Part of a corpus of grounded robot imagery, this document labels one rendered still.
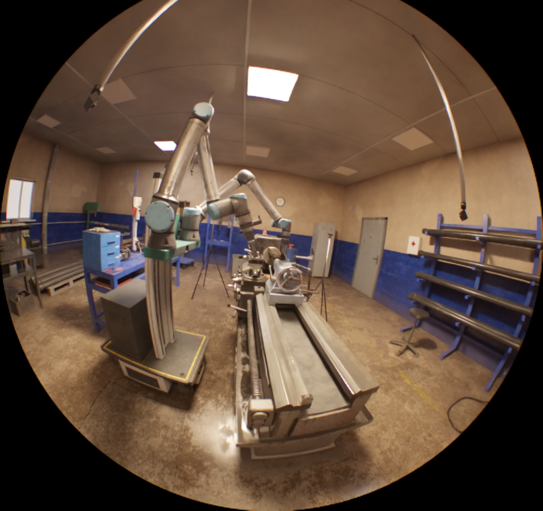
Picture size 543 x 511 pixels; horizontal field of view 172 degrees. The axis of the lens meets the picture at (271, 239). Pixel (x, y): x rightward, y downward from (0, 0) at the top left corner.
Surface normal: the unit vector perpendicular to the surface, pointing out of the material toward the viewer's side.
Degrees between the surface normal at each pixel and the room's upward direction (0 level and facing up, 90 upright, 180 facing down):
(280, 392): 36
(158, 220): 95
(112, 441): 0
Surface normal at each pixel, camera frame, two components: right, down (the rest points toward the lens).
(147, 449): 0.13, -0.99
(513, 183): -0.98, -0.11
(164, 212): 0.44, 0.21
